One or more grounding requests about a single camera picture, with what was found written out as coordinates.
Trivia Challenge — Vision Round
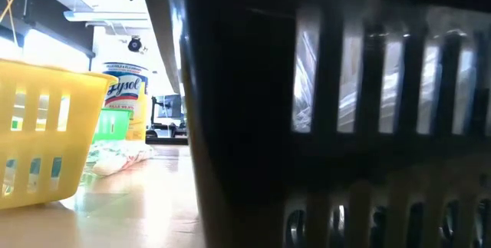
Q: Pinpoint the clear wrapped patterned white packet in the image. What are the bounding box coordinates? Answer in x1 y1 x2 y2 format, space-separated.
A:
84 139 154 177

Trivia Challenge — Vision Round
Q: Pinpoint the teal toothbrush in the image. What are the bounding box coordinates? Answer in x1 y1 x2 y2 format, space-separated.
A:
3 157 63 190

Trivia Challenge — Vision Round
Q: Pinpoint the black table edge rail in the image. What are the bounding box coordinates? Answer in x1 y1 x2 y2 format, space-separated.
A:
145 135 189 145

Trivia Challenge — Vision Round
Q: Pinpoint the yellow plastic slotted basket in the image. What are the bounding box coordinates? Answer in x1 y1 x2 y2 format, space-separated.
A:
0 58 119 210

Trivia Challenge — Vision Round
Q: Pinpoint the white tube light fixture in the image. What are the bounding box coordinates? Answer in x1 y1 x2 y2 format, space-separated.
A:
63 9 150 22

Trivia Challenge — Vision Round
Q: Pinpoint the Lysol wipes canister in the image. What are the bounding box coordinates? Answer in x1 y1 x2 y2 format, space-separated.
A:
101 61 150 142

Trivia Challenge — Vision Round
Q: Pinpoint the black round camera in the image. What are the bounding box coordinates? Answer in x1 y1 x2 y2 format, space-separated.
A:
127 36 143 53

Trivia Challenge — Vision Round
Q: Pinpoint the black computer monitor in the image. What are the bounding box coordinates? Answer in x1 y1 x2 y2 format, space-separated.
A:
150 94 184 128

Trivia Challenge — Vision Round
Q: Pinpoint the dark wall beam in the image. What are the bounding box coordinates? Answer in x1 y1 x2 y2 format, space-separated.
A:
0 0 96 58

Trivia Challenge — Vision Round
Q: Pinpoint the green plastic basket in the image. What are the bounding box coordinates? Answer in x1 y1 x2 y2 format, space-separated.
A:
91 107 133 144

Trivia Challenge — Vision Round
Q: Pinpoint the black plastic slotted basket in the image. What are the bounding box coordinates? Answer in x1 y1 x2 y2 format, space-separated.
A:
136 0 491 248

